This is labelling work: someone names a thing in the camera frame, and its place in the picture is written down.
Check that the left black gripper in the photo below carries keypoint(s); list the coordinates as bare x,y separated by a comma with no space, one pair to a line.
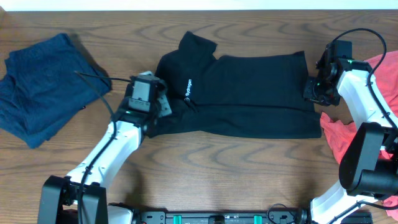
162,101

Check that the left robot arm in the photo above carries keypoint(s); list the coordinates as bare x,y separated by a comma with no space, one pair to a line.
80,196

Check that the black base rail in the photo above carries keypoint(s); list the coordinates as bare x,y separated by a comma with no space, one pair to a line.
277,214

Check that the folded navy blue garment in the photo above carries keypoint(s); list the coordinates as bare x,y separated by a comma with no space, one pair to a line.
45,85

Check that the red t-shirt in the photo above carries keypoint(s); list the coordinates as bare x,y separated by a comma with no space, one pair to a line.
342,137

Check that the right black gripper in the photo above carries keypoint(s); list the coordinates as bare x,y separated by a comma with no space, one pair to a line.
308,94

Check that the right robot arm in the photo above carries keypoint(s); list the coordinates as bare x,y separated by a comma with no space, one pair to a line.
364,177

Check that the black t-shirt with logo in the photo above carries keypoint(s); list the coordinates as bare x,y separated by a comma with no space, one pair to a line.
248,97

